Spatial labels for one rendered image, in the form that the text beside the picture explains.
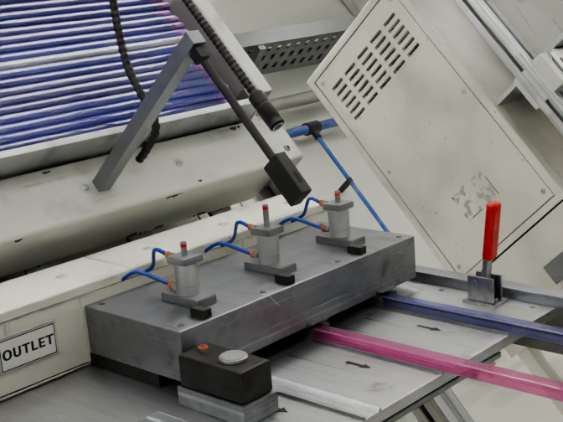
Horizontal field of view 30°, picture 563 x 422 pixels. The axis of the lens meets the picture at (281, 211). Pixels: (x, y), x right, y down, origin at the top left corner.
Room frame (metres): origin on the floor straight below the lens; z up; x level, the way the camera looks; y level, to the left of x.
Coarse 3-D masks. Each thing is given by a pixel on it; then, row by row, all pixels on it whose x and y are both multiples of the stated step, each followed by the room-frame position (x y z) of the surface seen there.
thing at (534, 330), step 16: (384, 304) 1.09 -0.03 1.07; (400, 304) 1.08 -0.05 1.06; (416, 304) 1.07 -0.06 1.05; (432, 304) 1.06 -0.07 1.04; (464, 320) 1.04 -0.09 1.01; (480, 320) 1.03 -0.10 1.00; (496, 320) 1.02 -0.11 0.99; (512, 320) 1.02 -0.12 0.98; (528, 336) 1.01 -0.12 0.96; (544, 336) 1.00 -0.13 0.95; (560, 336) 0.99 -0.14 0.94
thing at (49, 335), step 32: (192, 224) 1.11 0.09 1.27; (224, 224) 1.10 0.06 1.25; (256, 224) 1.10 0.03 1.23; (288, 224) 1.14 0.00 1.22; (96, 256) 1.01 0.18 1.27; (128, 256) 1.00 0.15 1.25; (160, 256) 1.00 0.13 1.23; (0, 288) 0.92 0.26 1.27; (32, 288) 0.92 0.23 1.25; (64, 288) 0.92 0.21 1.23; (96, 288) 0.94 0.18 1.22; (128, 288) 0.97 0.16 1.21; (0, 320) 0.86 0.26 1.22; (32, 320) 0.89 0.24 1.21; (64, 320) 0.92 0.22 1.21; (0, 352) 0.87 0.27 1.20; (32, 352) 0.90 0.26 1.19; (64, 352) 0.93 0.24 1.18; (0, 384) 0.88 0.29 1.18; (32, 384) 0.91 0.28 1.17
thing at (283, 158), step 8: (280, 152) 0.88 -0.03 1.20; (272, 160) 0.88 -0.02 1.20; (280, 160) 0.87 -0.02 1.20; (288, 160) 0.88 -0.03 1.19; (264, 168) 0.89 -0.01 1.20; (272, 168) 0.88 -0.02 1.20; (280, 168) 0.87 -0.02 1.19; (288, 168) 0.87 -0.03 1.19; (296, 168) 0.88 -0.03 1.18; (272, 176) 0.88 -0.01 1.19; (280, 176) 0.88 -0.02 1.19; (288, 176) 0.87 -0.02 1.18; (296, 176) 0.88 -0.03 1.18; (280, 184) 0.88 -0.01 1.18; (288, 184) 0.88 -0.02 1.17; (296, 184) 0.87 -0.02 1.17; (304, 184) 0.88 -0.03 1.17; (280, 192) 0.89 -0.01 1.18; (288, 192) 0.88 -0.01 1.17; (296, 192) 0.87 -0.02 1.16; (304, 192) 0.87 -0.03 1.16; (288, 200) 0.88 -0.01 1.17; (296, 200) 0.88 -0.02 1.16
